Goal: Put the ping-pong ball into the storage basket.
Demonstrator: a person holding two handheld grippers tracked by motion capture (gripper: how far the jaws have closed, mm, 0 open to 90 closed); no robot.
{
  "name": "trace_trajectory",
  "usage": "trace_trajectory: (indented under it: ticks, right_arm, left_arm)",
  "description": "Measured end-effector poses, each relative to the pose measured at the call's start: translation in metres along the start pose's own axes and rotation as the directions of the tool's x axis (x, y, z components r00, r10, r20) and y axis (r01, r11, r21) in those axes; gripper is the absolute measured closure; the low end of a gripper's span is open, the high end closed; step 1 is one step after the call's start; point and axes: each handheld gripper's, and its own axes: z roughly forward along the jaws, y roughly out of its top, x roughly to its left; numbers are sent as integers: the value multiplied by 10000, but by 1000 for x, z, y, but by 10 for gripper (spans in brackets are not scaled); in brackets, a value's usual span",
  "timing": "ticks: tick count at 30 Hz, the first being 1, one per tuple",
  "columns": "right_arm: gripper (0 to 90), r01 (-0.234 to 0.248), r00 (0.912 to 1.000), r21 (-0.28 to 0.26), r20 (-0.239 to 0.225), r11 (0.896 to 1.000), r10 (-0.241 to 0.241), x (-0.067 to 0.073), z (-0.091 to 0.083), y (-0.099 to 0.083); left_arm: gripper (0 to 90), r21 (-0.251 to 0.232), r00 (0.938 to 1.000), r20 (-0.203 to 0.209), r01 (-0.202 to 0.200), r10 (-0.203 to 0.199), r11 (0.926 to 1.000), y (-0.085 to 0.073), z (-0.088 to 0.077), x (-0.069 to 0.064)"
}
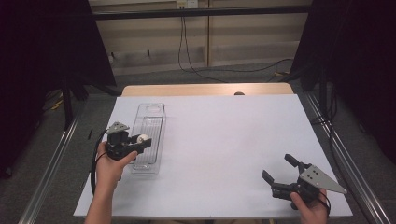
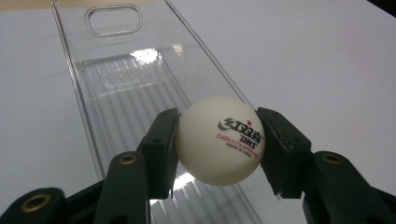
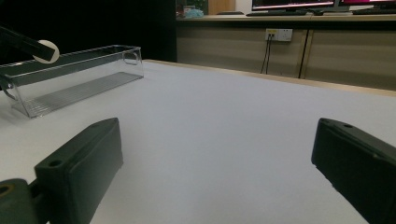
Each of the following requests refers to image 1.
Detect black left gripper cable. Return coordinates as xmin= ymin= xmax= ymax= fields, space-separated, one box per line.
xmin=90 ymin=130 xmax=110 ymax=196

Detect black floor cable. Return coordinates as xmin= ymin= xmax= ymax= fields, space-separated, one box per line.
xmin=178 ymin=58 xmax=295 ymax=76

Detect black curtain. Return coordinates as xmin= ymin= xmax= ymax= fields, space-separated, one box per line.
xmin=290 ymin=0 xmax=396 ymax=164
xmin=0 ymin=0 xmax=118 ymax=180

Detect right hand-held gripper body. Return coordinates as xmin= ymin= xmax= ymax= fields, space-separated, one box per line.
xmin=271 ymin=161 xmax=348 ymax=210

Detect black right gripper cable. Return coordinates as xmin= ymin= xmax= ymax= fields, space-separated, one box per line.
xmin=318 ymin=189 xmax=332 ymax=218

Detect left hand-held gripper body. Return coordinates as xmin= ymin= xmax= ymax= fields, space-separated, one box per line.
xmin=104 ymin=121 xmax=141 ymax=161

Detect yellow cable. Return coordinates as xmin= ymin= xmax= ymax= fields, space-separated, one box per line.
xmin=46 ymin=92 xmax=64 ymax=111

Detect clear plastic egg container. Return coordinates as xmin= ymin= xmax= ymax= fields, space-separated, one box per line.
xmin=128 ymin=103 xmax=167 ymax=175

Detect white wall socket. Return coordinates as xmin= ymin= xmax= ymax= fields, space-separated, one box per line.
xmin=176 ymin=0 xmax=199 ymax=9

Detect black cable along rail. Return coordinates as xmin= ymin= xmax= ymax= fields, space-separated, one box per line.
xmin=311 ymin=83 xmax=353 ymax=194

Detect black hanging wall cables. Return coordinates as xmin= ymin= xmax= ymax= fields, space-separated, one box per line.
xmin=177 ymin=16 xmax=230 ymax=84

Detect person's left hand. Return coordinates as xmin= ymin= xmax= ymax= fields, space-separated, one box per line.
xmin=94 ymin=141 xmax=138 ymax=196

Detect black horizontal bar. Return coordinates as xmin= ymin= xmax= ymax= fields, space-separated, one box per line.
xmin=92 ymin=5 xmax=312 ymax=21

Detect light wooden table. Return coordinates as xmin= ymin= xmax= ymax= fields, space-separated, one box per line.
xmin=120 ymin=82 xmax=295 ymax=97

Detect metal floor rail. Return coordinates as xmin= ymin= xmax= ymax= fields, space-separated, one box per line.
xmin=303 ymin=91 xmax=393 ymax=224
xmin=18 ymin=102 xmax=87 ymax=224

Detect black metal stand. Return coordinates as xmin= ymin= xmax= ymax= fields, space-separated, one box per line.
xmin=61 ymin=73 xmax=90 ymax=132

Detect person's right hand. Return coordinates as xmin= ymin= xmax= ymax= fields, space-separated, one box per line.
xmin=289 ymin=188 xmax=331 ymax=224

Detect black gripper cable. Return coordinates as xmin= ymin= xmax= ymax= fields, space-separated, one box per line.
xmin=318 ymin=189 xmax=332 ymax=218
xmin=90 ymin=130 xmax=110 ymax=196

